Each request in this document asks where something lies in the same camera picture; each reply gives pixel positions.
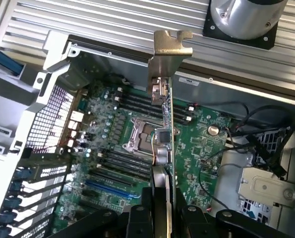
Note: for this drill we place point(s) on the open grey PC case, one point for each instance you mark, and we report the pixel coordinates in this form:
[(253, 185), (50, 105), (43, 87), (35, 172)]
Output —
[(127, 64)]

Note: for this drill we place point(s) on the black RAM slot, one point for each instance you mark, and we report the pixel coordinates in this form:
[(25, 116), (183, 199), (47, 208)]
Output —
[(127, 160), (135, 110), (135, 106), (135, 97), (135, 101)]

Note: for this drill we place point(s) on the blue plastic disk carrier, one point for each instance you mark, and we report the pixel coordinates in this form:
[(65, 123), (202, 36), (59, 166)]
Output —
[(1, 59)]

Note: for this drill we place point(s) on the silver CPU socket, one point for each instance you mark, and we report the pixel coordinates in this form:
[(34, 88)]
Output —
[(137, 134)]

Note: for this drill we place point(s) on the silver metal disk bay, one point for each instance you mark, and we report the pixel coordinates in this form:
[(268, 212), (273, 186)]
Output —
[(231, 161)]

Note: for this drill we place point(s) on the round coin battery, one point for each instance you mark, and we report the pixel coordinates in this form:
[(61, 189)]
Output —
[(213, 129)]

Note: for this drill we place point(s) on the blue expansion slot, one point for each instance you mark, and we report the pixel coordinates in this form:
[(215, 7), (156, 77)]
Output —
[(107, 188)]

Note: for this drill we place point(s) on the green Dell motherboard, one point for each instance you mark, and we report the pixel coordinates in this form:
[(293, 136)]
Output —
[(199, 148)]

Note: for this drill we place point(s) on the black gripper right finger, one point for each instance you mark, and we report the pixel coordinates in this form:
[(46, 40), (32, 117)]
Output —
[(180, 218)]

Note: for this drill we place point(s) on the white case sticker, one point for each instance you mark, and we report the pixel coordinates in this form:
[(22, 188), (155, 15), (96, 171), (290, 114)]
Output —
[(188, 81)]

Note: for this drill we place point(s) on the silver metal bracket plate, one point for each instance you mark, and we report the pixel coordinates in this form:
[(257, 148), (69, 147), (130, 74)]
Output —
[(266, 186)]

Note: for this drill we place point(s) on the black printed bracket plate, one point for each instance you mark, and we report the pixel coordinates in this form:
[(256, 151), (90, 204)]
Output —
[(50, 172)]

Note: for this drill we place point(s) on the long black expansion slot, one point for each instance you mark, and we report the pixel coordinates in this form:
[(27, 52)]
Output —
[(112, 180)]

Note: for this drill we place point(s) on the silver rear port stack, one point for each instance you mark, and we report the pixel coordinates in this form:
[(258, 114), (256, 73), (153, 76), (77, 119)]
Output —
[(75, 119)]

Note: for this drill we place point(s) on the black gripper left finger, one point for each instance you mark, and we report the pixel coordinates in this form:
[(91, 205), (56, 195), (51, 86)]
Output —
[(148, 218)]

